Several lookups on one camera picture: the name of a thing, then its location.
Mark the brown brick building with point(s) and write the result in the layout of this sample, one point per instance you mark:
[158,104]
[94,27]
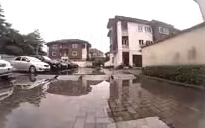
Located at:
[68,50]

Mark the white and brown building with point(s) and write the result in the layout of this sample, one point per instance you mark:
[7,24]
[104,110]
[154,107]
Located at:
[133,40]

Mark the row of dark cars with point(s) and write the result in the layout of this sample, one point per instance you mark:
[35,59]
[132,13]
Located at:
[58,63]

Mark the wet grey brick paving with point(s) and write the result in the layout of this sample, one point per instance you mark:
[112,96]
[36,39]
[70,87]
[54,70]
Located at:
[90,113]

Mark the silver car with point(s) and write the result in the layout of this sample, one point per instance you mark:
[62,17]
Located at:
[30,64]

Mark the low green hedge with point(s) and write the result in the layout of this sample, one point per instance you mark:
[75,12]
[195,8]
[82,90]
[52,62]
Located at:
[183,74]

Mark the tall dark trees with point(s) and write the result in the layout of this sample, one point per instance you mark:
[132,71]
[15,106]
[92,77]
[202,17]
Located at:
[6,36]

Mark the beige wall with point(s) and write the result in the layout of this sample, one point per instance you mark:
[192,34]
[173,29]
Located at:
[183,48]

